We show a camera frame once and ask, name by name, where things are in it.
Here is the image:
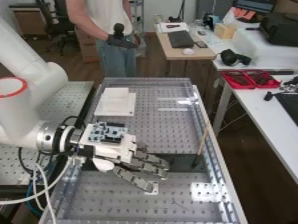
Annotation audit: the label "white cable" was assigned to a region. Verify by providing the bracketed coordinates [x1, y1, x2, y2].
[0, 156, 75, 205]
[32, 162, 59, 224]

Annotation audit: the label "cardboard box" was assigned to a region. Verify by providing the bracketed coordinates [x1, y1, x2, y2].
[75, 28, 101, 63]

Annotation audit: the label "dark grey five-finger robot hand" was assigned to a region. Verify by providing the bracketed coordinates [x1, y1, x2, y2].
[72, 121, 172, 194]

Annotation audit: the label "small white mount block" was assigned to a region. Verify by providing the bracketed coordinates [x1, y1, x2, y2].
[140, 180, 161, 195]

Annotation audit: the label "black keyboard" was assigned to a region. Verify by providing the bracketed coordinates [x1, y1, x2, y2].
[166, 30, 197, 49]

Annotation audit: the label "black cable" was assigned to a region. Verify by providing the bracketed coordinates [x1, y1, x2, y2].
[17, 146, 35, 176]
[60, 115, 89, 129]

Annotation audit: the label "person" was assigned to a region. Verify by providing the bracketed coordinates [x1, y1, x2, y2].
[65, 0, 145, 78]

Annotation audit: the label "black handheld controller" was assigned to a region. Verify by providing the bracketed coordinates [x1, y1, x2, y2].
[105, 22, 138, 49]

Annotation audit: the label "tan tissue box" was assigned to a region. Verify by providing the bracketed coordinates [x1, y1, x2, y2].
[214, 22, 238, 40]

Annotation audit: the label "clear box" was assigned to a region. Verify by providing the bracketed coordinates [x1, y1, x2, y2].
[41, 77, 250, 224]

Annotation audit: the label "wooden cabinet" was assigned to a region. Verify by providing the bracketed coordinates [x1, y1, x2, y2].
[11, 4, 48, 36]

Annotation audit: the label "small white box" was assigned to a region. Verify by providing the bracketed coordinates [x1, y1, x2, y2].
[93, 87, 137, 118]

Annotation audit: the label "computer screen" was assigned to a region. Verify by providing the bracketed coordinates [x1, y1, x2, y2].
[232, 0, 277, 14]

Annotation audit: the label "white foam box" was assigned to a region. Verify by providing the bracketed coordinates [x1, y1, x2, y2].
[232, 28, 267, 54]

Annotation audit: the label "black office chair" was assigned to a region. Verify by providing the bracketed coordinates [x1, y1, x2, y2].
[35, 0, 79, 54]

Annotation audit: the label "white desk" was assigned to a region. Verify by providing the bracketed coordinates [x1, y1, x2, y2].
[197, 23, 298, 73]
[212, 73, 298, 184]

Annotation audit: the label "black case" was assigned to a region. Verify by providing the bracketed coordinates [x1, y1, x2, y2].
[258, 13, 298, 47]

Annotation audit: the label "wooden desk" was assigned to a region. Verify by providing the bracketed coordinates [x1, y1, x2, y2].
[153, 23, 218, 79]

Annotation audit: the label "black plate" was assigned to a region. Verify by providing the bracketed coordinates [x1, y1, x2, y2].
[81, 152, 210, 173]

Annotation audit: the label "black headphones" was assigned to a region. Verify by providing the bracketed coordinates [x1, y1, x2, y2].
[218, 48, 253, 67]

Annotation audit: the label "black mat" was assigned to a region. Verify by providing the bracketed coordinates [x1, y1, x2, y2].
[273, 92, 298, 126]

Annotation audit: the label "red tray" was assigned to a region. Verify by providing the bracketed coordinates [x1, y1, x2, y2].
[220, 70, 257, 90]
[245, 69, 282, 89]

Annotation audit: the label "thin stick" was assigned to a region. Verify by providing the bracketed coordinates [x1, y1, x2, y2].
[196, 123, 213, 157]

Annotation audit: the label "white flat box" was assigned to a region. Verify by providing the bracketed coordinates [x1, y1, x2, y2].
[157, 21, 190, 34]

